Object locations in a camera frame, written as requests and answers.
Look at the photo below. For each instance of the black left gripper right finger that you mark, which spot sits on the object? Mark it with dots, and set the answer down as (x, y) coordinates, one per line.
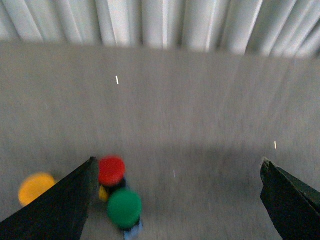
(292, 205)

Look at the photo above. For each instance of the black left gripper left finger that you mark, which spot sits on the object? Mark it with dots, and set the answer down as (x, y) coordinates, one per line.
(60, 213)

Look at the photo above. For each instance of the yellow push button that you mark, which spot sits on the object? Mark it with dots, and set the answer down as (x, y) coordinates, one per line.
(33, 186)

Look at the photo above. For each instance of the green push button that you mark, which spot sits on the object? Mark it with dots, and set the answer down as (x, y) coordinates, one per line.
(124, 209)

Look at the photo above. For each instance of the red push button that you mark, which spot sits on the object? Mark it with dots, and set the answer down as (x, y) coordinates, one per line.
(111, 173)

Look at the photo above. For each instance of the white pleated curtain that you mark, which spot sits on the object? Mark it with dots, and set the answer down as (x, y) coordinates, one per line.
(279, 28)

